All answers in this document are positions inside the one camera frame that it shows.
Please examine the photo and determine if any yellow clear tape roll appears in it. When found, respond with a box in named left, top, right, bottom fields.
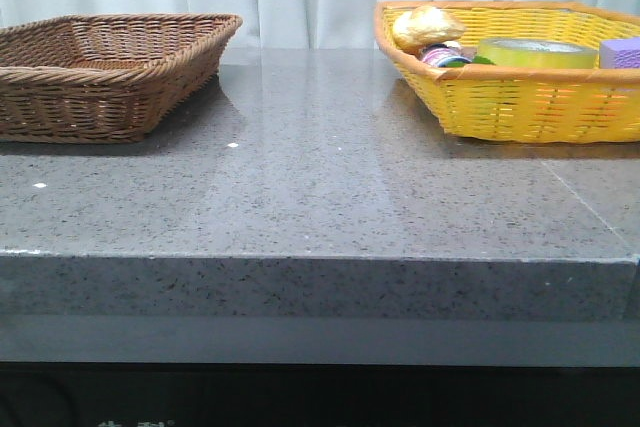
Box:
left=477, top=38, right=598, bottom=69

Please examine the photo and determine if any beige bread roll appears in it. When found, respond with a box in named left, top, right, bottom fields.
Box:
left=392, top=5, right=466, bottom=53

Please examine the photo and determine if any yellow woven basket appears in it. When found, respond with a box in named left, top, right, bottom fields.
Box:
left=374, top=0, right=639, bottom=143

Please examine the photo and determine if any green leaf item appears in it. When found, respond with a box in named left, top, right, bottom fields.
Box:
left=472, top=55, right=494, bottom=65

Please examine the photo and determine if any brown wicker basket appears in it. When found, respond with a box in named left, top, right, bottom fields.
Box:
left=1, top=13, right=243, bottom=144

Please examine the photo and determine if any purple foam block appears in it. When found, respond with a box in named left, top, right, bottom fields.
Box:
left=599, top=37, right=640, bottom=69

